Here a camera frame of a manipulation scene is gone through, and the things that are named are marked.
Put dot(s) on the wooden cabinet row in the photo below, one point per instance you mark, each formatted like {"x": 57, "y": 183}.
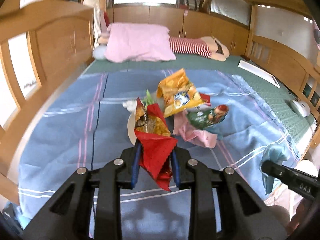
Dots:
{"x": 187, "y": 24}

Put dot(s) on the white plush toy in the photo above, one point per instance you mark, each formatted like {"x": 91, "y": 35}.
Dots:
{"x": 97, "y": 16}

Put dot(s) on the red cardboard box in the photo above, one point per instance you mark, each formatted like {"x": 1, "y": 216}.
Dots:
{"x": 206, "y": 99}

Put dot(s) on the white flat board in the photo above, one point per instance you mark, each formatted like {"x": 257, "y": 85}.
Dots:
{"x": 258, "y": 72}

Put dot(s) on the green paper scrap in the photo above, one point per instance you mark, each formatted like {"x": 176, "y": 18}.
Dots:
{"x": 150, "y": 98}

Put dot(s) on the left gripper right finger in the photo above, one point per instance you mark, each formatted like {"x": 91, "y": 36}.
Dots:
{"x": 182, "y": 176}

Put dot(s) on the yellow chips bag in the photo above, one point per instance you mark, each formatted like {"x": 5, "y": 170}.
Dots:
{"x": 178, "y": 93}

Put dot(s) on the striped plush doll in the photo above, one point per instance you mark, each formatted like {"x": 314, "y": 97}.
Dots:
{"x": 208, "y": 47}

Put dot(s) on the red snack wrapper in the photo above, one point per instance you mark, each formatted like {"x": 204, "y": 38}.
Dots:
{"x": 152, "y": 132}

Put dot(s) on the pink pillow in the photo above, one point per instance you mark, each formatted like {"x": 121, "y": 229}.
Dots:
{"x": 138, "y": 42}

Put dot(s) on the white handheld device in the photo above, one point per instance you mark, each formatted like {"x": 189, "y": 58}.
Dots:
{"x": 300, "y": 107}

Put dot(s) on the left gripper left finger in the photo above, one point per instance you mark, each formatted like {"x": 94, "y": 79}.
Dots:
{"x": 130, "y": 171}

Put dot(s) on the wooden bed headboard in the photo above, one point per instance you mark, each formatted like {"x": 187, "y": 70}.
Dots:
{"x": 59, "y": 44}

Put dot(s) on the pink paper wrapper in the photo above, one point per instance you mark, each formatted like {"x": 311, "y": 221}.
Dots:
{"x": 189, "y": 133}

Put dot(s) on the wooden bed footboard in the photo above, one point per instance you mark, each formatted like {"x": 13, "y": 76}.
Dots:
{"x": 281, "y": 42}

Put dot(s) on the green hazelnut wafer wrapper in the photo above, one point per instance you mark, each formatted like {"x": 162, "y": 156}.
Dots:
{"x": 203, "y": 119}

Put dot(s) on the white tissue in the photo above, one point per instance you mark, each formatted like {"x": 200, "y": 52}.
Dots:
{"x": 130, "y": 105}

